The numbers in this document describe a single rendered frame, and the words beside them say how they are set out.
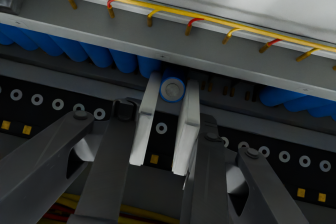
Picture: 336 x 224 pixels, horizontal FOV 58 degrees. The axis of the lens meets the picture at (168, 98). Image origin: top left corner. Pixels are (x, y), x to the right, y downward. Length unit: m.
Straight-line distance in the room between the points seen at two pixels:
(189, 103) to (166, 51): 0.03
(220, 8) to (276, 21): 0.03
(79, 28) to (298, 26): 0.11
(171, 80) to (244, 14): 0.07
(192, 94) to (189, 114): 0.03
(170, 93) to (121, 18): 0.06
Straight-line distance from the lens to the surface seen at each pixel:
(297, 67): 0.18
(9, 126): 0.32
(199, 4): 0.16
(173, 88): 0.20
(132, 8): 0.17
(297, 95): 0.22
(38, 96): 0.32
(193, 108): 0.16
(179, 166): 0.15
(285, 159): 0.32
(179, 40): 0.16
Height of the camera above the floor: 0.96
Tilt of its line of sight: 9 degrees up
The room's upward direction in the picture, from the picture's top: 167 degrees counter-clockwise
